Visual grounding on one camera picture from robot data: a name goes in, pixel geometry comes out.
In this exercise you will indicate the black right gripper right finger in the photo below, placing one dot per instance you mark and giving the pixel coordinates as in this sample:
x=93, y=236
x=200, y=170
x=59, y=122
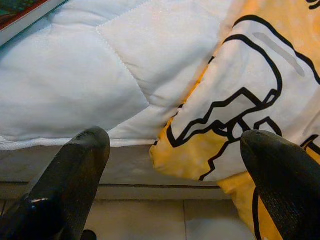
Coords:
x=287, y=185

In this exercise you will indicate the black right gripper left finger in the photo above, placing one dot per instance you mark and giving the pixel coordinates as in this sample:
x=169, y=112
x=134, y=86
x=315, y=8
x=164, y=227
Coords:
x=65, y=187

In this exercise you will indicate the yellow cartoon egg blanket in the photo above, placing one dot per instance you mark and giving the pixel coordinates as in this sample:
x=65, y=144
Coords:
x=250, y=75

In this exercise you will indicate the glossy city cover book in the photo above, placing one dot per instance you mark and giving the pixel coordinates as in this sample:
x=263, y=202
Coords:
x=15, y=22

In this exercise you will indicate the grey bed base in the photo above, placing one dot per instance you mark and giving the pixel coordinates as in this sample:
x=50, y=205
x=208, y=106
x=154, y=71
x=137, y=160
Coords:
x=125, y=170

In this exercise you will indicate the white quilted mattress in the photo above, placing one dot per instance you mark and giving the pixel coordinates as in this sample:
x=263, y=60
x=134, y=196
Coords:
x=75, y=75

